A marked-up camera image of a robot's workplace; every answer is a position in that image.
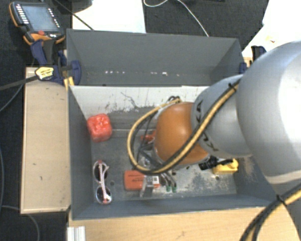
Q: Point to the red-orange small object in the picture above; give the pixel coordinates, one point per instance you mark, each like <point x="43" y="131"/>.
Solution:
<point x="147" y="137"/>

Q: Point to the grey metal bin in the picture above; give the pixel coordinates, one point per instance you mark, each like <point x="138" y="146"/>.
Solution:
<point x="140" y="56"/>

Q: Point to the yellow flat object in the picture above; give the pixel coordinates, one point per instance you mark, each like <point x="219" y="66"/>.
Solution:
<point x="227" y="168"/>

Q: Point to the orange flat box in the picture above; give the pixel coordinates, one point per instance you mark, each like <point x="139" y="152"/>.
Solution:
<point x="133" y="180"/>

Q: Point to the pale wood board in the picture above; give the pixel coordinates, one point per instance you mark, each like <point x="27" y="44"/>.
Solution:
<point x="45" y="147"/>

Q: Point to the red foam cube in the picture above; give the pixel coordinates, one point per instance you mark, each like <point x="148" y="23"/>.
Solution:
<point x="99" y="127"/>

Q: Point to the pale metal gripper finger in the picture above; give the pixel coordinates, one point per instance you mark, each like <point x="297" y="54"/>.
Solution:
<point x="143" y="188"/>
<point x="153" y="180"/>

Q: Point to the white and red sunglasses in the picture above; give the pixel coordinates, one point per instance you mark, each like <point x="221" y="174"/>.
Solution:
<point x="102" y="182"/>

